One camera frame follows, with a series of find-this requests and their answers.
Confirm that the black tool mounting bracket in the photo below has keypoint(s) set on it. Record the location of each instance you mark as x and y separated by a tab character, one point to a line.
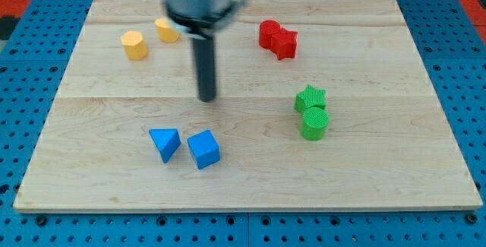
205	27

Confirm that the yellow hexagon block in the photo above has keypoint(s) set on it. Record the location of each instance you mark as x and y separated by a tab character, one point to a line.
134	45

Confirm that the blue cube block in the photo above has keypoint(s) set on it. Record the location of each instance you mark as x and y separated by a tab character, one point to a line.
204	149

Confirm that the green star block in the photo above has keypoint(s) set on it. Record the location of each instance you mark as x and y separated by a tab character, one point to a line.
310	97

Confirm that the wooden board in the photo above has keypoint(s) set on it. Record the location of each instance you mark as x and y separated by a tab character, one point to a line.
388	145

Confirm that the yellow heart block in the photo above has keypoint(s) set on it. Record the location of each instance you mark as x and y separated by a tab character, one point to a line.
165	32

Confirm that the red cylinder block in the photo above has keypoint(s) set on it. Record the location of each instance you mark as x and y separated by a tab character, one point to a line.
266	30

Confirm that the red star block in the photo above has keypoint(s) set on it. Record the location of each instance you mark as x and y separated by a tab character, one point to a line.
284	44

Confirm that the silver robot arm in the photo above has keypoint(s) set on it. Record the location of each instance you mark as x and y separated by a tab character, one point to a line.
197	8

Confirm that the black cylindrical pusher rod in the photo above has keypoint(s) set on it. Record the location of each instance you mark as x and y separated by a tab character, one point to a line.
205	68

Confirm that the green cylinder block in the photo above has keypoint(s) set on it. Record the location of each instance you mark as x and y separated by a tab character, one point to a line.
314	123

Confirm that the blue triangle block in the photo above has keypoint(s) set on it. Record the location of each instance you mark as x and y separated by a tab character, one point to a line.
166	141

